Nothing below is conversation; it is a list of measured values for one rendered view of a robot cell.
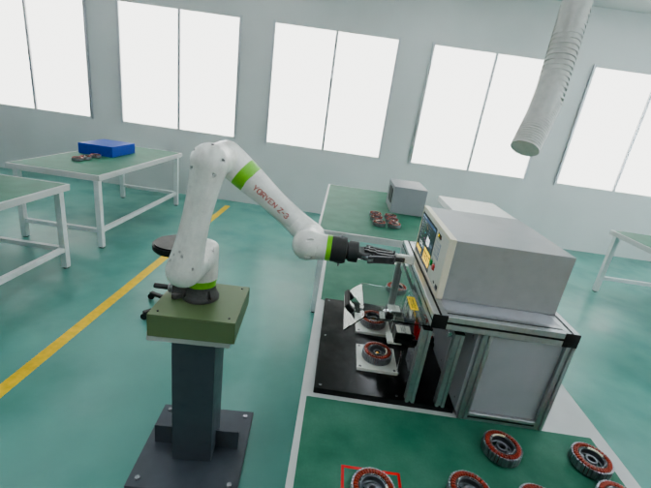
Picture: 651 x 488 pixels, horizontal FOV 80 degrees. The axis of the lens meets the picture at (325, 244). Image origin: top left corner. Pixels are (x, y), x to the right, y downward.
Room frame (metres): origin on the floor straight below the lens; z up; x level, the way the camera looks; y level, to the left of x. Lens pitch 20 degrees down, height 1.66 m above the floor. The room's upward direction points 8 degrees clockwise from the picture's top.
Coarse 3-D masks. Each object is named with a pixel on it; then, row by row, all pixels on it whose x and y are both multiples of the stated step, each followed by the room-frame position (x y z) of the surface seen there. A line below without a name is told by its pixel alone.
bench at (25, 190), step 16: (0, 176) 3.02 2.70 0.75; (16, 176) 3.09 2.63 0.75; (0, 192) 2.63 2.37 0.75; (16, 192) 2.68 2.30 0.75; (32, 192) 2.73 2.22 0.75; (48, 192) 2.85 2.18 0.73; (0, 208) 2.40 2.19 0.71; (64, 208) 3.05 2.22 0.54; (64, 224) 3.03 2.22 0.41; (0, 240) 3.01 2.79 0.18; (16, 240) 3.02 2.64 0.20; (64, 240) 3.01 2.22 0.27; (48, 256) 2.82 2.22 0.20; (64, 256) 3.00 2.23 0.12; (16, 272) 2.50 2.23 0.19
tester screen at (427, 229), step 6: (426, 222) 1.47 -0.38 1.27; (420, 228) 1.55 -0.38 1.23; (426, 228) 1.45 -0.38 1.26; (432, 228) 1.37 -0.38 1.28; (420, 234) 1.52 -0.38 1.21; (426, 234) 1.43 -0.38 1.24; (432, 234) 1.35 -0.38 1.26; (432, 240) 1.33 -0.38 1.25; (426, 246) 1.39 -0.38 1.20; (432, 246) 1.31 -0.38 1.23
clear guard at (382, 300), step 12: (360, 288) 1.24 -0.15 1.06; (372, 288) 1.25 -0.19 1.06; (384, 288) 1.26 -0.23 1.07; (396, 288) 1.28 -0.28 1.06; (360, 300) 1.15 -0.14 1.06; (372, 300) 1.15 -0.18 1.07; (384, 300) 1.16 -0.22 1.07; (396, 300) 1.18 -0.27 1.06; (420, 300) 1.20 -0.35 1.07; (348, 312) 1.13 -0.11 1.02; (360, 312) 1.08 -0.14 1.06; (372, 312) 1.07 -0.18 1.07; (384, 312) 1.08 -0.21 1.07; (396, 312) 1.10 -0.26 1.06; (408, 312) 1.11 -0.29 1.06; (420, 312) 1.12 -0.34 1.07; (348, 324) 1.05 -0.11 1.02; (420, 324) 1.04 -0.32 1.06
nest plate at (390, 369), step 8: (360, 344) 1.32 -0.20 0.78; (360, 352) 1.26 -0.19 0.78; (392, 352) 1.29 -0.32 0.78; (360, 360) 1.21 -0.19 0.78; (392, 360) 1.24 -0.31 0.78; (360, 368) 1.17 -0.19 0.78; (368, 368) 1.17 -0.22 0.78; (376, 368) 1.18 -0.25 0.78; (384, 368) 1.18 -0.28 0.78; (392, 368) 1.19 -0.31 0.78
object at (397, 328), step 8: (392, 328) 1.27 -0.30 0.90; (400, 328) 1.24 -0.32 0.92; (408, 328) 1.25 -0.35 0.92; (392, 336) 1.24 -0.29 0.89; (400, 336) 1.21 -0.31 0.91; (408, 336) 1.21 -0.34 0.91; (400, 344) 1.21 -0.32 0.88; (408, 344) 1.21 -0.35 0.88; (416, 344) 1.21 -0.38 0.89; (432, 344) 1.21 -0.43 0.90
